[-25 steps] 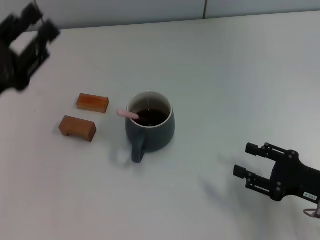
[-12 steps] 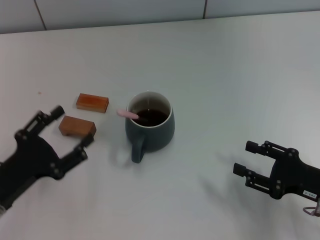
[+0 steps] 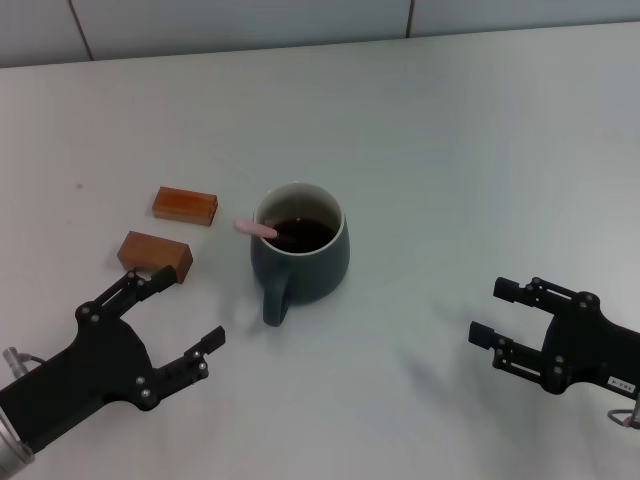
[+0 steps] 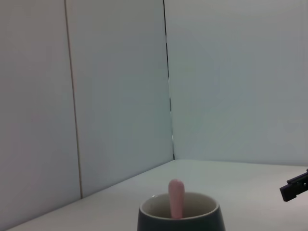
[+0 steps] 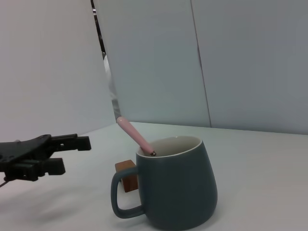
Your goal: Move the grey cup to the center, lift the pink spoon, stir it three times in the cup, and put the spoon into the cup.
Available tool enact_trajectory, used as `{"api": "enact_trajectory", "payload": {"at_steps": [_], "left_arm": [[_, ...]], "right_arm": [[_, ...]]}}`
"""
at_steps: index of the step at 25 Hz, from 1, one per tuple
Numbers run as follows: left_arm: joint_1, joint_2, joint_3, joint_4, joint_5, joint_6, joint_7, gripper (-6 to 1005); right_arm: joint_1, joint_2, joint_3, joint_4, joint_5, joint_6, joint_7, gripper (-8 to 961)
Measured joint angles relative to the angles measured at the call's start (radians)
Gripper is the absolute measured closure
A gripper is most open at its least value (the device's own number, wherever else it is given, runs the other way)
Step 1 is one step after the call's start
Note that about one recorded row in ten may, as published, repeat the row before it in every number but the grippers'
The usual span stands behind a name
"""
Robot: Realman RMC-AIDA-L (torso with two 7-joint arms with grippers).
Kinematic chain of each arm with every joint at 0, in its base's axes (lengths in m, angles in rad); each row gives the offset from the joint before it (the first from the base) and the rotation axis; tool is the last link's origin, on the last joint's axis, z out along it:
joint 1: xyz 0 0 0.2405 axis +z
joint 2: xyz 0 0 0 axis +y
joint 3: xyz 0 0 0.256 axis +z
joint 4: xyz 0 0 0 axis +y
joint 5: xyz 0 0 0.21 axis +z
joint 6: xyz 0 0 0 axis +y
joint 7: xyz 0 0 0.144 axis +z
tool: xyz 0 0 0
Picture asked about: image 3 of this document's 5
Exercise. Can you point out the glossy orange wooden block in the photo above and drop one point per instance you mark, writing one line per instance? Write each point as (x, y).
(185, 206)

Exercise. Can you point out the dark coffee liquid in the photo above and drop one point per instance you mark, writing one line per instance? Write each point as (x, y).
(315, 232)

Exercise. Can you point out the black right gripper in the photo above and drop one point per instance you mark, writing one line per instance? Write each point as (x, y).
(582, 345)

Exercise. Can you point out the dark grey ceramic cup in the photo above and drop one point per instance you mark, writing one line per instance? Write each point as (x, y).
(310, 280)

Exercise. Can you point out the brown notched wooden block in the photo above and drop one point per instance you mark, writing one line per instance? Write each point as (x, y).
(155, 250)

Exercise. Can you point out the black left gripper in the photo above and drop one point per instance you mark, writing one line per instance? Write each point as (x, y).
(95, 365)

